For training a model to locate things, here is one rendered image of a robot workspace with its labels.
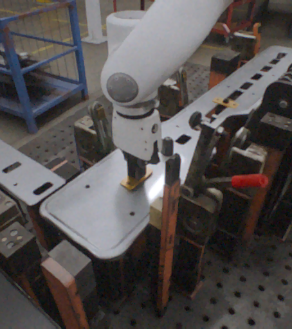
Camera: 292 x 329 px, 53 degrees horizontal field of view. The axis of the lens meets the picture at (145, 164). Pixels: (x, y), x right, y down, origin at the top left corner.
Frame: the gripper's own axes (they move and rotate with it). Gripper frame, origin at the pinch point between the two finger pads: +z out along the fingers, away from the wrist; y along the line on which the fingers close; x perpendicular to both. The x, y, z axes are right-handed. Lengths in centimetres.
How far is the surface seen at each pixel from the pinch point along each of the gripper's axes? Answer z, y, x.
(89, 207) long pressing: 3.0, 2.2, 13.1
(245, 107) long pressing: 3.1, -6.4, -47.6
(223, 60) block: 1, 15, -76
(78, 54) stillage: 55, 191, -146
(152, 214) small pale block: -1.2, -11.4, 9.6
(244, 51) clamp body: 4, 17, -102
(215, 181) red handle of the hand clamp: -7.1, -18.8, 0.6
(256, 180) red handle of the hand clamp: -11.4, -25.3, 0.9
